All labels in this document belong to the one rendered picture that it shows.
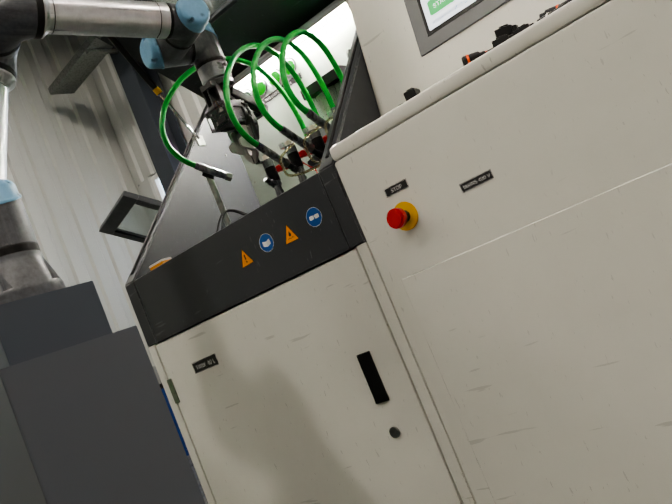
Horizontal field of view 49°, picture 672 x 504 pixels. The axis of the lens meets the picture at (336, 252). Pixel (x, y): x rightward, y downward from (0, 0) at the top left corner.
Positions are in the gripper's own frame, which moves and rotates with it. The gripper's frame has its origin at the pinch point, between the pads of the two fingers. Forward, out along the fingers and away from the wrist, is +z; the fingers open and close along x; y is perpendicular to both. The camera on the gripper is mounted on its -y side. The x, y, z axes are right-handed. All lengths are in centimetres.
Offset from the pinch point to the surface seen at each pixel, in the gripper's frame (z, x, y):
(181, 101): -249, -442, -458
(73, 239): -157, -599, -374
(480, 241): 40, 56, 22
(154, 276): 17.8, -23.3, 22.3
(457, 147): 25, 59, 22
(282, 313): 37.9, 9.3, 22.2
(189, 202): -1.2, -31.0, -4.7
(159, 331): 29.9, -28.7, 22.2
